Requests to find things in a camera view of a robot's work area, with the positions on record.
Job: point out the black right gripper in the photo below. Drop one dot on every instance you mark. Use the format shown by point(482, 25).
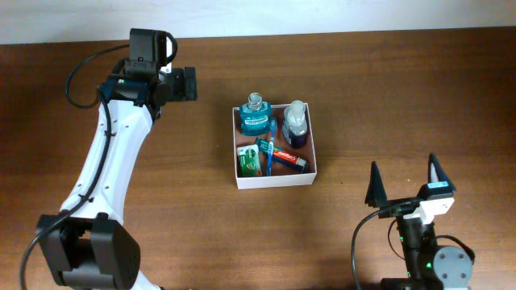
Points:
point(376, 196)

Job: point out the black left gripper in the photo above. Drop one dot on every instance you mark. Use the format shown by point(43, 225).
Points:
point(185, 83)

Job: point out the teal mouthwash bottle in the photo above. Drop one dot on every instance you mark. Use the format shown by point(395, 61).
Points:
point(255, 116)

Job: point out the blue white toothbrush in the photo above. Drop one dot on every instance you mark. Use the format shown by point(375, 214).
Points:
point(273, 128)

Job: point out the green white small box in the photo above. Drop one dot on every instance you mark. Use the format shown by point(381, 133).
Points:
point(249, 164)

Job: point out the blue disposable razor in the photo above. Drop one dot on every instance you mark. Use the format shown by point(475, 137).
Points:
point(297, 164)

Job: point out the red green toothpaste tube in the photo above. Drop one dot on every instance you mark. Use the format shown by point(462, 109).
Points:
point(263, 146)

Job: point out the clear blue pump bottle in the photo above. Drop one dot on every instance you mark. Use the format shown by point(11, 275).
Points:
point(295, 127)

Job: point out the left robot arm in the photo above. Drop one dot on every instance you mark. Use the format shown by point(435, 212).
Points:
point(86, 245)

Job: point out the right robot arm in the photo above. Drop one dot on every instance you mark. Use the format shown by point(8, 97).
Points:
point(432, 261)

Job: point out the white cardboard box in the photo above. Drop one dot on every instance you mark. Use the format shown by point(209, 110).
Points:
point(282, 175)

